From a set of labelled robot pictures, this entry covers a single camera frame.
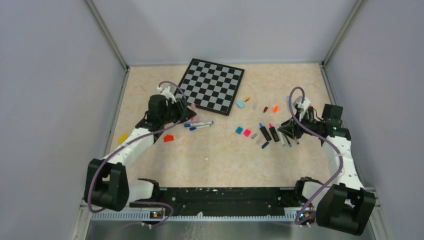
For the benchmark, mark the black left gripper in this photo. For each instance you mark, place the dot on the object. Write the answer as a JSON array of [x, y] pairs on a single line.
[[185, 113]]

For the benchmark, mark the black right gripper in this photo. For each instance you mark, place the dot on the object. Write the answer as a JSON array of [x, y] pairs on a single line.
[[292, 127]]

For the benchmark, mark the grey white pen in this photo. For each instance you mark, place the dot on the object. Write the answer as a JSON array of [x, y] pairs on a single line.
[[281, 137]]

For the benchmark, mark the pale purple highlighter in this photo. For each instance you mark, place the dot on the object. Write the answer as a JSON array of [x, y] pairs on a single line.
[[196, 119]]

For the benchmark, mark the black highlighter pink cap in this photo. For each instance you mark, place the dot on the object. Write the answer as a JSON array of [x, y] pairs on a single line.
[[274, 133]]

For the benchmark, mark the black highlighter orange cap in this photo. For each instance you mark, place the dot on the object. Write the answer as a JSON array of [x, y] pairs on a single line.
[[311, 112]]

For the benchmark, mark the black highlighter blue cap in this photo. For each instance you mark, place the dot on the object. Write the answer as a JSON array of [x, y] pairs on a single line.
[[265, 132]]

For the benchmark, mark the dark blue pen cap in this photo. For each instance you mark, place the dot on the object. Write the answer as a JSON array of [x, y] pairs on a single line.
[[264, 145]]

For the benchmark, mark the pink cap of highlighter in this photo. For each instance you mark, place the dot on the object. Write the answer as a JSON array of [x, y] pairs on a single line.
[[247, 132]]

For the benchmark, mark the blue cap of highlighter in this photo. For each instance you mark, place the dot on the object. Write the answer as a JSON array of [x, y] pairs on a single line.
[[239, 130]]

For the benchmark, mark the light blue highlighter cap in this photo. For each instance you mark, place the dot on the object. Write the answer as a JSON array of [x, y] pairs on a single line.
[[240, 104]]

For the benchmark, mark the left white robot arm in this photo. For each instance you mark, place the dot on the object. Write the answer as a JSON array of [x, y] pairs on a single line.
[[107, 185]]

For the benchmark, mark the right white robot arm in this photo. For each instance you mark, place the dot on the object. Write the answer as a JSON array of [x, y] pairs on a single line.
[[341, 203]]

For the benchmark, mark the black grey chessboard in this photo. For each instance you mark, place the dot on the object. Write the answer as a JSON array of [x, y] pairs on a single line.
[[210, 86]]

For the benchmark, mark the yellow highlighter cap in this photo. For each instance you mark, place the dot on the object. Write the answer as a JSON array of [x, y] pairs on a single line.
[[123, 138]]

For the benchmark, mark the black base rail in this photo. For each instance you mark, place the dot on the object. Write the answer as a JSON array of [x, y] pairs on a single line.
[[283, 196]]

